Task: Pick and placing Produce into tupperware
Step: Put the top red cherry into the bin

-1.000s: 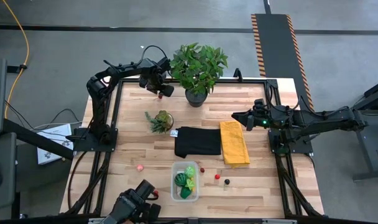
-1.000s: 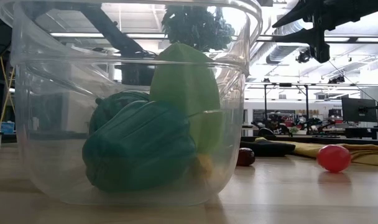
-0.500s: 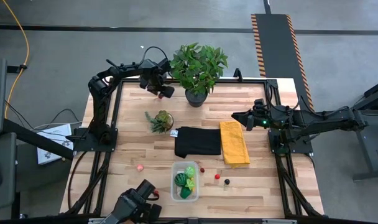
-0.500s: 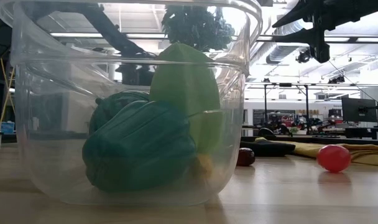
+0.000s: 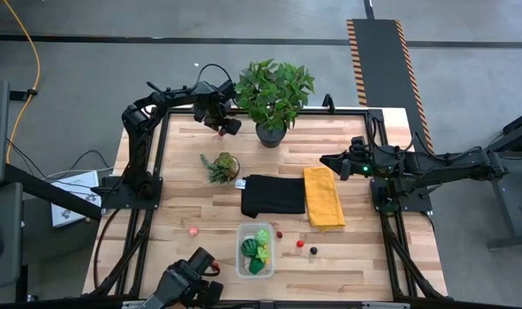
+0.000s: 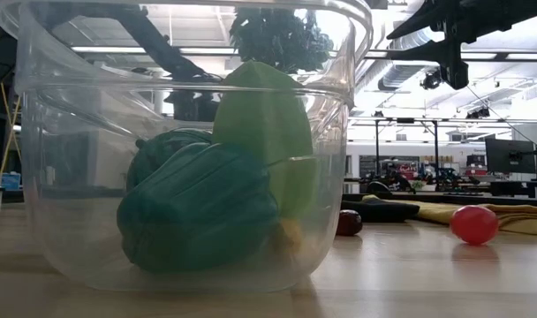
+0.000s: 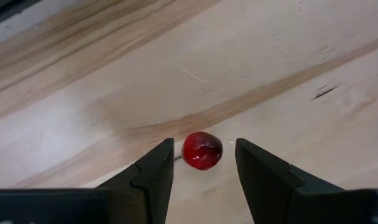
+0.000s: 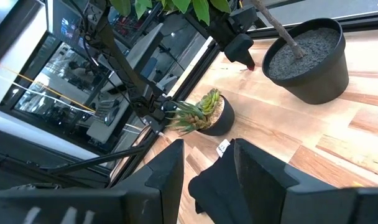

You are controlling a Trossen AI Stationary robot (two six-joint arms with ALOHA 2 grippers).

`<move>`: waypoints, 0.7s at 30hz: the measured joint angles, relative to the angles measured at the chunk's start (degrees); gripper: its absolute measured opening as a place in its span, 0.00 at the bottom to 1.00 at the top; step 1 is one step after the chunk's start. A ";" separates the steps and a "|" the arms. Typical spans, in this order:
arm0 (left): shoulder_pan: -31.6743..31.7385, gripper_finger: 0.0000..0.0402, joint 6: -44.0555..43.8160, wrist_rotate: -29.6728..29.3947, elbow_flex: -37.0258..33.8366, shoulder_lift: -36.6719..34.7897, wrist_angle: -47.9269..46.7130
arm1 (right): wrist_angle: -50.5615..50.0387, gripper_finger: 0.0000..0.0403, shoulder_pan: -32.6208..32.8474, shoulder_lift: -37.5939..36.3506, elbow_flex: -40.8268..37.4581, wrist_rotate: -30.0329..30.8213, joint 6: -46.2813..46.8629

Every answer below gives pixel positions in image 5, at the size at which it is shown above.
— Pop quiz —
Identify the small succulent plant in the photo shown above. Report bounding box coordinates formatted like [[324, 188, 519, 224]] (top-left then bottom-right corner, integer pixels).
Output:
[[199, 151, 241, 185]]

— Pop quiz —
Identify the black cloth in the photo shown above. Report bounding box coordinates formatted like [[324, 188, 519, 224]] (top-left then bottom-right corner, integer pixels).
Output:
[[234, 173, 307, 219]]

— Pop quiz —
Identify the yellow floor cable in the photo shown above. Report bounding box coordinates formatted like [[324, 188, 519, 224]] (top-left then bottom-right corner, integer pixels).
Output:
[[3, 0, 42, 164]]

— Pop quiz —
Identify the dark green toy bell pepper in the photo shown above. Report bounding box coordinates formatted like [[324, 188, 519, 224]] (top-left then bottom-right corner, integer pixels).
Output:
[[248, 257, 265, 276]]

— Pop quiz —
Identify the yellow cloth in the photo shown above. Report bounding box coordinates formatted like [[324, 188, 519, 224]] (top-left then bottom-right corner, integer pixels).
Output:
[[302, 165, 347, 233]]

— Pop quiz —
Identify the black metal table frame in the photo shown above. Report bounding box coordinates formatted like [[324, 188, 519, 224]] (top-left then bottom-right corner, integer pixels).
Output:
[[82, 94, 449, 301]]

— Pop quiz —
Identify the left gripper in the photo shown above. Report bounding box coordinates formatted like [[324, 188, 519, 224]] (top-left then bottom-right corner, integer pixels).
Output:
[[193, 81, 243, 136]]

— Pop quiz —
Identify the clear plastic tupperware container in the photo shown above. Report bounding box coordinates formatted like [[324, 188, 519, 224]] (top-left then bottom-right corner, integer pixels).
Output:
[[235, 221, 276, 279]]

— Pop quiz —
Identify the white paper sheet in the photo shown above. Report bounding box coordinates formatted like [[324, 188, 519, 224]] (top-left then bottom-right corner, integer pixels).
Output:
[[50, 170, 103, 228]]

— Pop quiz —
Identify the leafy plant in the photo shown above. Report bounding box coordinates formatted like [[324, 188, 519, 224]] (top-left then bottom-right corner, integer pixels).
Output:
[[234, 58, 316, 149]]

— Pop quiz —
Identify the dark grey metal stand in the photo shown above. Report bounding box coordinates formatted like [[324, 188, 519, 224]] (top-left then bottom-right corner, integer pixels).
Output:
[[486, 106, 522, 251]]

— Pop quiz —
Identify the striped toy watermelon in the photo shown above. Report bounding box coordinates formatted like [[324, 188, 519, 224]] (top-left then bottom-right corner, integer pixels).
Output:
[[240, 238, 260, 258]]

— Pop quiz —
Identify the dark grey desk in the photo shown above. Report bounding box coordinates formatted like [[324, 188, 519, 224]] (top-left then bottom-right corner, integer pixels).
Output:
[[0, 80, 25, 293]]

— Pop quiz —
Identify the black cable clamp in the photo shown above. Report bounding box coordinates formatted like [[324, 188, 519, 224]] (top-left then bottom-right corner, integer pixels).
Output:
[[9, 88, 39, 102]]

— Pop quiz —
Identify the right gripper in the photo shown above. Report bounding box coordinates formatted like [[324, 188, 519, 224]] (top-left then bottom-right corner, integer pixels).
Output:
[[319, 136, 402, 184]]

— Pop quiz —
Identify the black diagonal support beam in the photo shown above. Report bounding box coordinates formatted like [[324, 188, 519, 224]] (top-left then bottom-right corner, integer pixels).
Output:
[[3, 165, 104, 222]]

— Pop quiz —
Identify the black striped-edge floor mat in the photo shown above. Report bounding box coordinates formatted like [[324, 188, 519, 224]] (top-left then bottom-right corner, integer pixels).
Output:
[[345, 18, 436, 154]]

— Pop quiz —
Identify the silver metal bracket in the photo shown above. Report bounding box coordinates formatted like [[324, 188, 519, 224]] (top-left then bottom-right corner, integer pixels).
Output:
[[122, 300, 172, 309], [362, 301, 411, 309]]

